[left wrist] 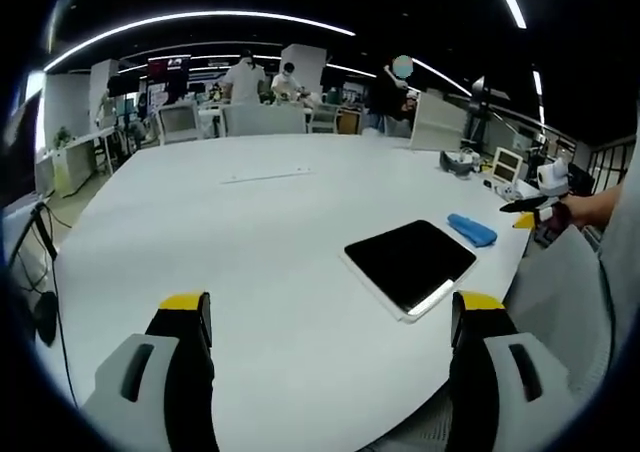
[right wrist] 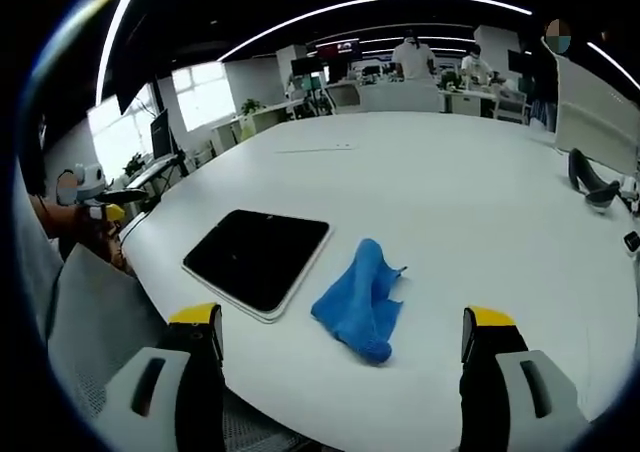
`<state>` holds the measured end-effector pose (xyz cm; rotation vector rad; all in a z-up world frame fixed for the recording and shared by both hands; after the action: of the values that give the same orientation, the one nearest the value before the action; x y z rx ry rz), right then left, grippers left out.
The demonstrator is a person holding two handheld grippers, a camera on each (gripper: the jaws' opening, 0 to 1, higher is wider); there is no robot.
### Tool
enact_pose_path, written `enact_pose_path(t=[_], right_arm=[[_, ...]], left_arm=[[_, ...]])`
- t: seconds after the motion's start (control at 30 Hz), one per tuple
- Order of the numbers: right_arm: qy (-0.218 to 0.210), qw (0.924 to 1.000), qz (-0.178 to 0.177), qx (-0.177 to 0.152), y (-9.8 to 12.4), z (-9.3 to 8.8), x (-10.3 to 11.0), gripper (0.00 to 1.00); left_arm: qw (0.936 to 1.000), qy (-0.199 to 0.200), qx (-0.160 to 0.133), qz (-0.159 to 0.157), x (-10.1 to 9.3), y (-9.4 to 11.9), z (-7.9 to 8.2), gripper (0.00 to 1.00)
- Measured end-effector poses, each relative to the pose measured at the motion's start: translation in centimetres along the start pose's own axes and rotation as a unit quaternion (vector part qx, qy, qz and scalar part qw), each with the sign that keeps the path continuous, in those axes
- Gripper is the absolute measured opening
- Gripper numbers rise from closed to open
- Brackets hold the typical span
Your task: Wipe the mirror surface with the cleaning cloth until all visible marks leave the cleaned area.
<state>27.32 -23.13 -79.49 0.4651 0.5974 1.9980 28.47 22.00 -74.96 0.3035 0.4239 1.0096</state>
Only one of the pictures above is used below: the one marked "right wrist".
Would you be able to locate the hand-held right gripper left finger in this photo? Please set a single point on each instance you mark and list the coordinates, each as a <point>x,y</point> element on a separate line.
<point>150,387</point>

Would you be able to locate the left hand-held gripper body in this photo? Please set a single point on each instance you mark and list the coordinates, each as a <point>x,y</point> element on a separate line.
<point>90,182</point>

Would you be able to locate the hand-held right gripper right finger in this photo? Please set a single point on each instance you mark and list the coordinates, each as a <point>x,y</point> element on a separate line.
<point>525,392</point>

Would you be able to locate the dark mirror with white frame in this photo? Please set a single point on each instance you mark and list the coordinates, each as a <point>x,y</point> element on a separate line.
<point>257,259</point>

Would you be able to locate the blue cleaning cloth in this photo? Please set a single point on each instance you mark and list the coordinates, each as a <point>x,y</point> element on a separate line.
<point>357,302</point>

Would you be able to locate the green potted plant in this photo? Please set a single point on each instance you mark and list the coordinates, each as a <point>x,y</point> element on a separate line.
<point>133,164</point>
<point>251,106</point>

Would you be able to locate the black computer monitor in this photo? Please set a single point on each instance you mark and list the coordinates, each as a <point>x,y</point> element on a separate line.
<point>161,134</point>

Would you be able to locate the grey mesh office chair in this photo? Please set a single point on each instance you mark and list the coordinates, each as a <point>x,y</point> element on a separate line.
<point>105,317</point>

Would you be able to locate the person's grey shirt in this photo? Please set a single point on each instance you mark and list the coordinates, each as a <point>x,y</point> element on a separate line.
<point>35,252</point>

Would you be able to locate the long ceiling light strip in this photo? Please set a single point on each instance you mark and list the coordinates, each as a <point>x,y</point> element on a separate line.
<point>380,7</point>
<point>117,27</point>

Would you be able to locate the black monitor on stand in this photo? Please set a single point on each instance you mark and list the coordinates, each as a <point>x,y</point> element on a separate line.
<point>306,67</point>

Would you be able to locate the grey chair backrest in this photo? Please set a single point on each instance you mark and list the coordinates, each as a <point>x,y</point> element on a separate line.
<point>595,114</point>

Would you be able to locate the white desk partition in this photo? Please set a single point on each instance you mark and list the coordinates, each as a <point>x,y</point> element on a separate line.
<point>400,97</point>

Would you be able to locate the wall display screen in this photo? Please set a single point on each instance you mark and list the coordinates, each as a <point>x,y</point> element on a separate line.
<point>340,48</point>

